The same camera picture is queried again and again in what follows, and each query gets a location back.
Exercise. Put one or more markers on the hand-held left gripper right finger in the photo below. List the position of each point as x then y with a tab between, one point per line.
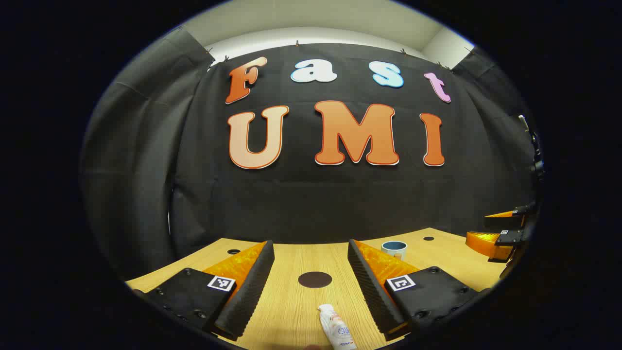
371	291

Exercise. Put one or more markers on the wooden desktop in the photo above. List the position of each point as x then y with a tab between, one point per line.
291	316

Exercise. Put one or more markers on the light blue cup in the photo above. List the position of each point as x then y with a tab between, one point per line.
394	249

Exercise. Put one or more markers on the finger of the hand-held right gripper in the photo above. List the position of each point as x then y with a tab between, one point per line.
486	243
505	219

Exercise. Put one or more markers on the dark brown round coaster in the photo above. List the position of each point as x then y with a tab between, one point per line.
315	279

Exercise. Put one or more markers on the black backdrop cloth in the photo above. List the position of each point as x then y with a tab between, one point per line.
301	204

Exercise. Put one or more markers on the white toothpaste tube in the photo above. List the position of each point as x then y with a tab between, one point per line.
335	325

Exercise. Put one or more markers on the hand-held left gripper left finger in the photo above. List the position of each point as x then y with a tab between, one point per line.
250	291

